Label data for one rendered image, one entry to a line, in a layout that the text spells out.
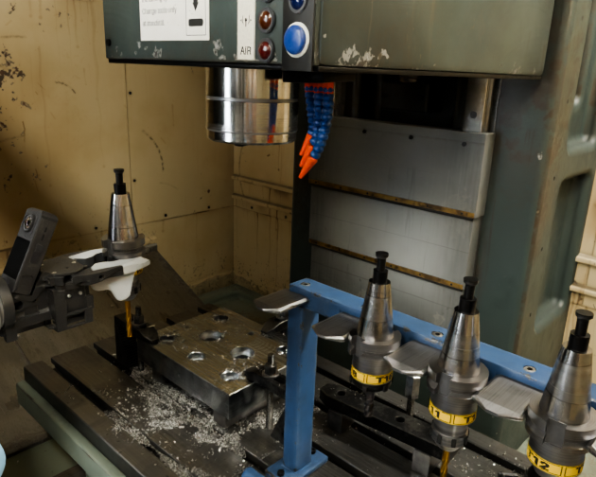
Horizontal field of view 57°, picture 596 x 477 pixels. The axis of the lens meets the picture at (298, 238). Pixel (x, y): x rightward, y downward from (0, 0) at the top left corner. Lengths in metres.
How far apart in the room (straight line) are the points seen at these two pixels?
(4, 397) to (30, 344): 0.18
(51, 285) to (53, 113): 1.15
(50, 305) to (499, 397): 0.57
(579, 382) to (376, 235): 0.88
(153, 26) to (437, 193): 0.71
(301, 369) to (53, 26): 1.37
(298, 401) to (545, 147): 0.70
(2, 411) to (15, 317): 0.85
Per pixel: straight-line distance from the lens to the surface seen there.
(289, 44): 0.63
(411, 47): 0.76
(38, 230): 0.79
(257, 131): 0.91
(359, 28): 0.67
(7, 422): 1.61
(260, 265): 2.30
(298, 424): 0.91
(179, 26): 0.80
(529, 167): 1.22
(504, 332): 1.32
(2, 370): 1.71
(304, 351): 0.84
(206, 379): 1.04
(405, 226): 1.33
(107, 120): 1.98
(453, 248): 1.27
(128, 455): 1.03
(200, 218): 2.26
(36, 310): 0.83
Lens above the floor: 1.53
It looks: 17 degrees down
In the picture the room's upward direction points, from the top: 2 degrees clockwise
